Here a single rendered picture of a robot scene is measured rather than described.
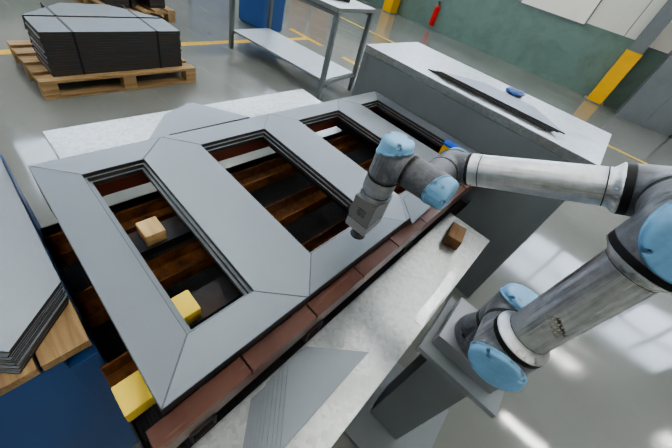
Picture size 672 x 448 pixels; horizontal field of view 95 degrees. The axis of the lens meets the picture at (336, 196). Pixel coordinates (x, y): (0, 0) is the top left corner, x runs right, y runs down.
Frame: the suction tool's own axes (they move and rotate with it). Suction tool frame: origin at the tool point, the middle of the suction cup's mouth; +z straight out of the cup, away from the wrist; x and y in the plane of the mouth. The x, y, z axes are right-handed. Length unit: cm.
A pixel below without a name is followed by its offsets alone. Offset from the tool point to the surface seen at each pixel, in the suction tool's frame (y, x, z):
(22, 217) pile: 57, -55, 4
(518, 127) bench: -102, 15, -15
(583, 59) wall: -912, 21, 23
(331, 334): 16.6, 10.6, 20.8
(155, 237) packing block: 37, -37, 9
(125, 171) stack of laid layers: 32, -62, 6
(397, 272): -16.9, 13.2, 20.8
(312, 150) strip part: -23.9, -38.7, 3.7
